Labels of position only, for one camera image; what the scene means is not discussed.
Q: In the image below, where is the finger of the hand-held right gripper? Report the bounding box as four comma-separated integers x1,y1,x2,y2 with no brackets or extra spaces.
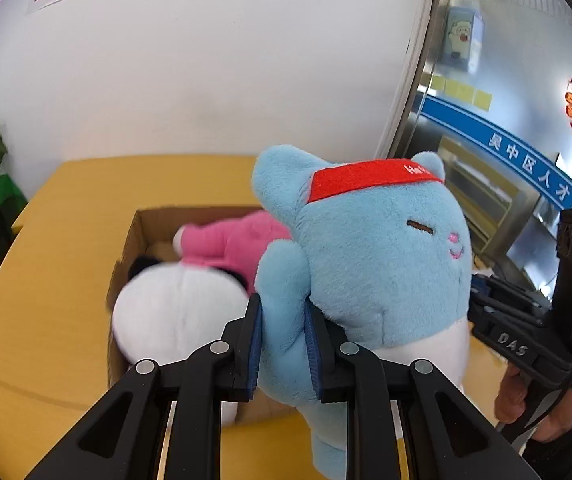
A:
470,272,555,323

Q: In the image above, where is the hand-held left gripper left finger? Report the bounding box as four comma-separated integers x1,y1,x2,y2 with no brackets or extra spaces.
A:
25,292,265,480

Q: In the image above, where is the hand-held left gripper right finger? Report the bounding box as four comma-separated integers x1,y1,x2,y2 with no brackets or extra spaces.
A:
304,300,529,480

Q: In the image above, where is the blue plush cat red headband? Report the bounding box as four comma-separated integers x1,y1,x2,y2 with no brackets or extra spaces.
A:
251,144,472,478

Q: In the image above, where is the cardboard box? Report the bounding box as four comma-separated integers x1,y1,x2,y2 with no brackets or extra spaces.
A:
105,204,307,428

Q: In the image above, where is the person's right forearm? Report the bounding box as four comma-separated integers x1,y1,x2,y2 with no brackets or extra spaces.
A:
522,407,572,480

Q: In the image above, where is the person's right hand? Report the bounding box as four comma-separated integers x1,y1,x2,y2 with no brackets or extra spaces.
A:
494,362,572,443

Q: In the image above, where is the white panda plush toy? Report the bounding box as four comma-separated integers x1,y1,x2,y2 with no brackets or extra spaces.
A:
112,255,261,428

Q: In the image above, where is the pink plush toy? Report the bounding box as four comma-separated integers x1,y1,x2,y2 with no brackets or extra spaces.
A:
172,210,291,296

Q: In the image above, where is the blue door banner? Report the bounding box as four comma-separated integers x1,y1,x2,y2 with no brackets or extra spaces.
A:
418,94,572,216

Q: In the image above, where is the glass door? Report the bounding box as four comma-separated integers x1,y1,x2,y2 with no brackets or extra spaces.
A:
381,0,572,311

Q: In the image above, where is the cartoon animal sticker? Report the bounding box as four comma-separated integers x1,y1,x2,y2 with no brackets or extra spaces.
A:
440,2,486,73

